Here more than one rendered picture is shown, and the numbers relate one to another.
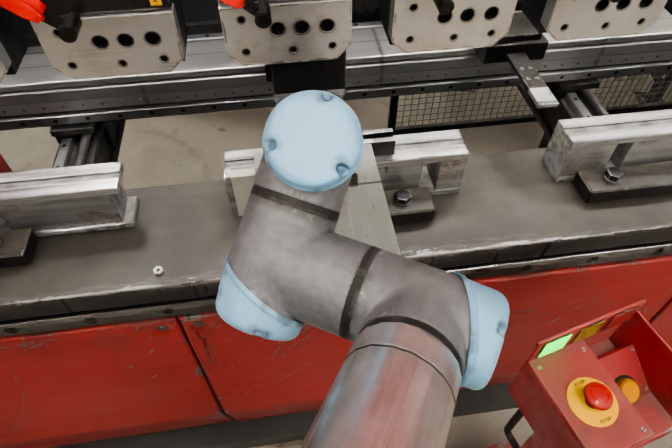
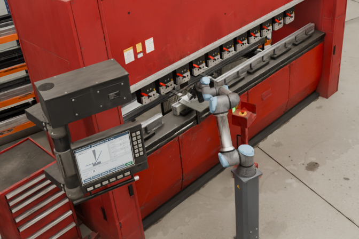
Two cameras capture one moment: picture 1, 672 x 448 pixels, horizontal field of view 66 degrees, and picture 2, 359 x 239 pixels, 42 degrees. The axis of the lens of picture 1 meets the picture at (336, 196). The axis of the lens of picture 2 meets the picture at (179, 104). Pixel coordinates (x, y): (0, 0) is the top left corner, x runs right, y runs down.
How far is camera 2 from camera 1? 3.61 m
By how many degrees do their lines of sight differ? 30
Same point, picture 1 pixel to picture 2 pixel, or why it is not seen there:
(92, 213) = (158, 122)
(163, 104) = (146, 109)
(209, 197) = (170, 116)
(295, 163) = (206, 82)
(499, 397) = not seen: hidden behind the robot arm
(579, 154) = (219, 83)
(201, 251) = (178, 121)
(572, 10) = (211, 63)
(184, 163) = not seen: hidden behind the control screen
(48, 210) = (153, 124)
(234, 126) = not seen: hidden behind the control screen
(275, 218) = (206, 87)
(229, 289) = (205, 95)
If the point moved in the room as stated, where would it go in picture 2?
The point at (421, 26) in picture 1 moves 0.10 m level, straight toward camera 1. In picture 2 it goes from (196, 71) to (202, 76)
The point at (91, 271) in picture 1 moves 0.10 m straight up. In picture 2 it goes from (165, 130) to (164, 120)
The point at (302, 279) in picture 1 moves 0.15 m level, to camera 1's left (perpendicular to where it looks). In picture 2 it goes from (211, 90) to (197, 97)
